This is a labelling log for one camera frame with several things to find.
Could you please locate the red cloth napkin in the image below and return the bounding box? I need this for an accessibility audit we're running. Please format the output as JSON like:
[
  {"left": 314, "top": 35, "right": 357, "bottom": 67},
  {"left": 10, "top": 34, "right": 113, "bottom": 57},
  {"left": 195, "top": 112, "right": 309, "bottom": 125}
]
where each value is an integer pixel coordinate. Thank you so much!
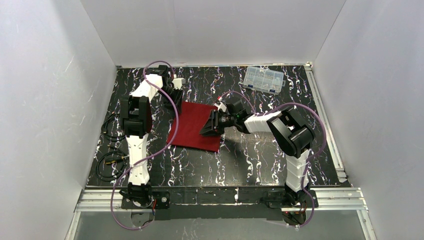
[{"left": 166, "top": 102, "right": 221, "bottom": 152}]

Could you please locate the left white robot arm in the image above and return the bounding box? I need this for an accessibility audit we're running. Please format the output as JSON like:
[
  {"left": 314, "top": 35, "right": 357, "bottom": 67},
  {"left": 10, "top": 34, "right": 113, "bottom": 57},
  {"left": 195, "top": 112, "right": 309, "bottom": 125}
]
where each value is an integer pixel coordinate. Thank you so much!
[{"left": 119, "top": 61, "right": 185, "bottom": 208}]

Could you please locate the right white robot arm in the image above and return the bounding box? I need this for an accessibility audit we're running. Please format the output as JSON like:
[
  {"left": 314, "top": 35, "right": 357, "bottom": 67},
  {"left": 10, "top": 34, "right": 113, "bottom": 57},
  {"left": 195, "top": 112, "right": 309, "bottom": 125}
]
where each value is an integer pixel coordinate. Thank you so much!
[{"left": 199, "top": 101, "right": 315, "bottom": 206}]

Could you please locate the clear plastic compartment box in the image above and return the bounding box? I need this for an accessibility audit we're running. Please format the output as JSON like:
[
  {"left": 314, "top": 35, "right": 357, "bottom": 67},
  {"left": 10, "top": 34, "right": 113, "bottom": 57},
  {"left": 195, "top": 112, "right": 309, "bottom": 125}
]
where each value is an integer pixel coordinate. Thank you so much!
[{"left": 242, "top": 66, "right": 287, "bottom": 95}]

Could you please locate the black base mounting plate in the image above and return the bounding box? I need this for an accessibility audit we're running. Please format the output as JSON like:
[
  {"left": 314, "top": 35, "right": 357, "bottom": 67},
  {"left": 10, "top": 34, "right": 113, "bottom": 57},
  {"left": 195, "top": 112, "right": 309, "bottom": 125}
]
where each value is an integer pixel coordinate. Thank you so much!
[{"left": 119, "top": 186, "right": 319, "bottom": 224}]

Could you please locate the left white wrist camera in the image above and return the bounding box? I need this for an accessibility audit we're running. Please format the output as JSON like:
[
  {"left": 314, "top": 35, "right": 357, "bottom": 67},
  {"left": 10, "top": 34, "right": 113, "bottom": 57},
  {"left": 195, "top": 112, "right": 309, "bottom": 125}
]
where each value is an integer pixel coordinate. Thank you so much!
[{"left": 172, "top": 78, "right": 186, "bottom": 90}]

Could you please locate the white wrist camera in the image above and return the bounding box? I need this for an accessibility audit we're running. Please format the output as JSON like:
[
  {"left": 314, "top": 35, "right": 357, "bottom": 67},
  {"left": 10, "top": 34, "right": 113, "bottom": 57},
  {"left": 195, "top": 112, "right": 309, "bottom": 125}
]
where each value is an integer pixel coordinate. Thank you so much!
[
  {"left": 172, "top": 78, "right": 186, "bottom": 90},
  {"left": 214, "top": 100, "right": 227, "bottom": 113}
]

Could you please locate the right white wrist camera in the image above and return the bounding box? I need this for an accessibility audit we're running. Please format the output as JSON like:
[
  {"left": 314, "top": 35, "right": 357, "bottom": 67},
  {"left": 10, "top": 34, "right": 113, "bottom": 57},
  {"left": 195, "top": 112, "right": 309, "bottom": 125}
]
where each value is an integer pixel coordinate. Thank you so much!
[{"left": 214, "top": 100, "right": 227, "bottom": 113}]

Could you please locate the upper black coiled cable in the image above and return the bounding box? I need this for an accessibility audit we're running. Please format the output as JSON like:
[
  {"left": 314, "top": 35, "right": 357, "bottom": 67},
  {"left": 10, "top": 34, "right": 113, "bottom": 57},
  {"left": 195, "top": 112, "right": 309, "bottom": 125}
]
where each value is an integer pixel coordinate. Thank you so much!
[{"left": 100, "top": 113, "right": 124, "bottom": 143}]

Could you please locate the black coiled cable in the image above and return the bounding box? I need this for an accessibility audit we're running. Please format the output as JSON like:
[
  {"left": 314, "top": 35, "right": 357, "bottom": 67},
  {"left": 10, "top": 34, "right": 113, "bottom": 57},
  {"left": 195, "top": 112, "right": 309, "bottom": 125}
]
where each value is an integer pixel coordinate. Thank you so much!
[
  {"left": 95, "top": 151, "right": 128, "bottom": 183},
  {"left": 100, "top": 113, "right": 124, "bottom": 143}
]

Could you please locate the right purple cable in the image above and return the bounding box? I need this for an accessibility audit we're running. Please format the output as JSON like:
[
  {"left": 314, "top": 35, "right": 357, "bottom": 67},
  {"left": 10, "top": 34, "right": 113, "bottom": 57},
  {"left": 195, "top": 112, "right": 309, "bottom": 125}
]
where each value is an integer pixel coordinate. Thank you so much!
[{"left": 218, "top": 90, "right": 328, "bottom": 229}]

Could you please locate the lower black coiled cable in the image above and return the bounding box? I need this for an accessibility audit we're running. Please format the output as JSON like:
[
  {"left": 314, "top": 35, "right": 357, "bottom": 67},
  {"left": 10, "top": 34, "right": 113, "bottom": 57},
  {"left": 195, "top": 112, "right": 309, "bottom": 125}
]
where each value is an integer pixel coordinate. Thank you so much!
[{"left": 95, "top": 151, "right": 128, "bottom": 183}]

